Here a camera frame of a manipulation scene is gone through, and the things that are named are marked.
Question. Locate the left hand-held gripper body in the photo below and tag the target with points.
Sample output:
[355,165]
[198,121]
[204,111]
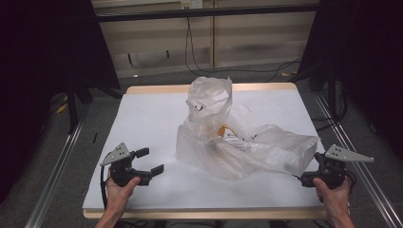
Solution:
[118,154]

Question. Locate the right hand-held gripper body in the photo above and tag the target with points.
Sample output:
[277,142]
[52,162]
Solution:
[334,167]

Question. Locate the clear plastic bag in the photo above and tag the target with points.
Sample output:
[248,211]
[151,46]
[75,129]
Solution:
[221,152]

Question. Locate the person's right hand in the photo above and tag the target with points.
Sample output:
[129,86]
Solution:
[335,201]

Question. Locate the person's left hand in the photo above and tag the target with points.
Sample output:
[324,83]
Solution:
[118,196]

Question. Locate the white table mat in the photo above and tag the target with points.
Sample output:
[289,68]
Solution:
[152,126]

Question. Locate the black metal stand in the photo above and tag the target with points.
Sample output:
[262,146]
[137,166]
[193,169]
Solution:
[72,107]

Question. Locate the orange and white packet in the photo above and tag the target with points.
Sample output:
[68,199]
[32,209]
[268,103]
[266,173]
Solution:
[233,136]

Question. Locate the black curtain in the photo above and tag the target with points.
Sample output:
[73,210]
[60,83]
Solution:
[364,57]
[41,63]

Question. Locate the metal floor rail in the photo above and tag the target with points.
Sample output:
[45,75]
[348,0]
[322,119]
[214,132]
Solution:
[53,177]
[358,148]

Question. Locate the white wall power outlet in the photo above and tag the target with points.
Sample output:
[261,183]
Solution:
[191,3]

